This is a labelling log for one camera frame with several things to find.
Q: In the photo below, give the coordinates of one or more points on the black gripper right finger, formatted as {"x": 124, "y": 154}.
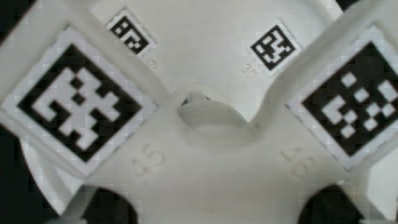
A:
{"x": 340, "y": 206}

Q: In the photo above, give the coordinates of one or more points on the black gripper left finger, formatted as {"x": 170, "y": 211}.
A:
{"x": 99, "y": 207}

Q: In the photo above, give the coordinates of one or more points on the white cylindrical table leg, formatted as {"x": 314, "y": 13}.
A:
{"x": 204, "y": 108}

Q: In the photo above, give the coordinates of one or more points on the white cross-shaped table base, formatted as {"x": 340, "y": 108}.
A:
{"x": 202, "y": 160}

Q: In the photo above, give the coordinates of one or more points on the white round table top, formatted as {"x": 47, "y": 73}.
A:
{"x": 202, "y": 43}

